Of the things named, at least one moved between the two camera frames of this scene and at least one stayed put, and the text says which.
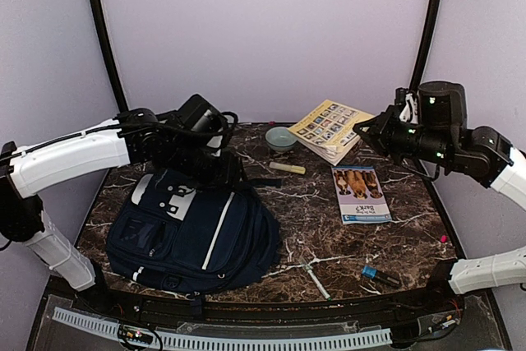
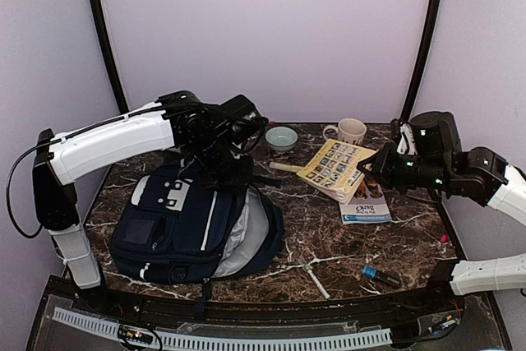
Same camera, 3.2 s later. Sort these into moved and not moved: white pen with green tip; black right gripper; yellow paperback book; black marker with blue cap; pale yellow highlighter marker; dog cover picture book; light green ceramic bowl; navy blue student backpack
Moved: navy blue student backpack; black right gripper; yellow paperback book
Not moved: pale yellow highlighter marker; dog cover picture book; light green ceramic bowl; white pen with green tip; black marker with blue cap
